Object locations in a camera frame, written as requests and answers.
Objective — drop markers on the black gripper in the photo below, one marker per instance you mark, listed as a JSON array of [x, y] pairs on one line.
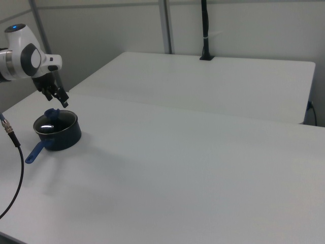
[[45, 80]]

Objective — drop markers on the glass lid with blue knob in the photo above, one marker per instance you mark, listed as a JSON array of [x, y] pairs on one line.
[[52, 115]]

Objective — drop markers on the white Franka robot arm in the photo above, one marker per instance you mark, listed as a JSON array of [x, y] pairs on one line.
[[17, 54]]

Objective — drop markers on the dark blue saucepan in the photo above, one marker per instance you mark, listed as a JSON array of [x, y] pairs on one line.
[[64, 138]]

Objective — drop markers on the black pole with clamp base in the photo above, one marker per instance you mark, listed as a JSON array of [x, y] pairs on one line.
[[205, 25]]

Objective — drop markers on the grey slanted wall post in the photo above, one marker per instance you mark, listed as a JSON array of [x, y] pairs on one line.
[[40, 25]]

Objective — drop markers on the grey vertical wall post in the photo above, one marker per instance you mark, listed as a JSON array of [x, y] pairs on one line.
[[166, 25]]

